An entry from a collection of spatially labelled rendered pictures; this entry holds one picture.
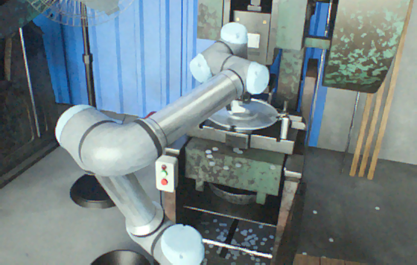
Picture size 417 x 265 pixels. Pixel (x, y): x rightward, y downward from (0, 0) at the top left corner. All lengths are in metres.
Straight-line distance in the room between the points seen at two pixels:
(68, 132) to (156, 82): 2.24
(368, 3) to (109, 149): 0.75
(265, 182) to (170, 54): 1.66
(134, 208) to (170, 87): 2.07
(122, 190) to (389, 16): 0.82
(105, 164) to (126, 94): 2.47
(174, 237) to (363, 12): 0.79
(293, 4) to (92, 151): 0.88
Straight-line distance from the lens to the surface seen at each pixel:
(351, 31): 1.13
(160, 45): 2.94
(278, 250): 1.66
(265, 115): 1.53
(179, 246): 1.06
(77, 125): 0.85
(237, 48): 1.08
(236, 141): 1.53
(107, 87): 3.31
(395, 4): 1.11
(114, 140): 0.78
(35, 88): 2.76
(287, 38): 1.41
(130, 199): 1.01
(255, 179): 1.53
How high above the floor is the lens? 1.42
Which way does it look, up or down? 28 degrees down
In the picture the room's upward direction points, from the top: 3 degrees clockwise
